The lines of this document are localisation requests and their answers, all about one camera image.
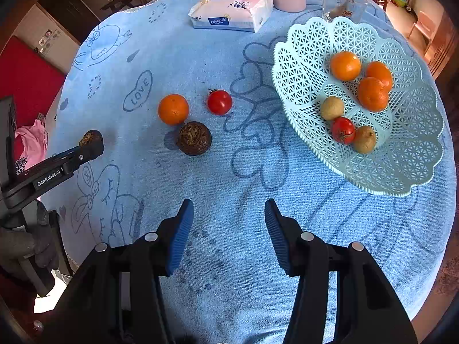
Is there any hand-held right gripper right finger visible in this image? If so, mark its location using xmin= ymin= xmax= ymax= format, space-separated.
xmin=264 ymin=198 xmax=418 ymax=344

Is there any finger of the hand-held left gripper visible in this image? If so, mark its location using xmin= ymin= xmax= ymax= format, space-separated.
xmin=53 ymin=145 xmax=86 ymax=160
xmin=46 ymin=139 xmax=105 ymax=177

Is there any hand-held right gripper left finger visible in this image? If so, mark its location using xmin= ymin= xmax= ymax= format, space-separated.
xmin=34 ymin=198 xmax=194 ymax=344

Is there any dark brown water chestnut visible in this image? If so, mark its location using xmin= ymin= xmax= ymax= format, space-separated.
xmin=175 ymin=121 xmax=213 ymax=156
xmin=79 ymin=130 xmax=103 ymax=147

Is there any red tomato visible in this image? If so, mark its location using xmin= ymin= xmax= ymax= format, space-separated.
xmin=207 ymin=89 xmax=233 ymax=116
xmin=331 ymin=116 xmax=356 ymax=146

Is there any small yellow-brown fruit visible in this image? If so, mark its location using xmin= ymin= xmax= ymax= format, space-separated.
xmin=320 ymin=95 xmax=345 ymax=121

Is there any light blue plastic basket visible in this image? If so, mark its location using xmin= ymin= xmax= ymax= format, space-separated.
xmin=271 ymin=16 xmax=445 ymax=198

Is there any large oval orange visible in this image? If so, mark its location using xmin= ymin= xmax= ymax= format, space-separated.
xmin=357 ymin=77 xmax=390 ymax=112

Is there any round orange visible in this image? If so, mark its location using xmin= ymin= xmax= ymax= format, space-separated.
xmin=158 ymin=94 xmax=190 ymax=126
xmin=329 ymin=51 xmax=362 ymax=82

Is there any small orange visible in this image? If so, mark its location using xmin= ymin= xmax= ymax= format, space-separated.
xmin=365 ymin=61 xmax=394 ymax=92

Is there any person's left hand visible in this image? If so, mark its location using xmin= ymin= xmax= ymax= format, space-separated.
xmin=0 ymin=201 xmax=60 ymax=280

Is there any pink cloth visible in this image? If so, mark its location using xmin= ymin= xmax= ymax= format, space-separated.
xmin=14 ymin=118 xmax=49 ymax=173

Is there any blue printed tablecloth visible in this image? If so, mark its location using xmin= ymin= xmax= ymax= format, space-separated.
xmin=43 ymin=0 xmax=456 ymax=344

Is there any red panel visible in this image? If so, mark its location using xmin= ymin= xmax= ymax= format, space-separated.
xmin=0 ymin=38 xmax=67 ymax=130

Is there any white cabinet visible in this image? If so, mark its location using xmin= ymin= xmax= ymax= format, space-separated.
xmin=30 ymin=29 xmax=81 ymax=56

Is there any white blue tissue pack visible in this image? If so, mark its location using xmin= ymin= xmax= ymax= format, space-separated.
xmin=188 ymin=0 xmax=275 ymax=34

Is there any clear glass cup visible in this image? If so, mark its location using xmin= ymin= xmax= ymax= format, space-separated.
xmin=323 ymin=0 xmax=369 ymax=24

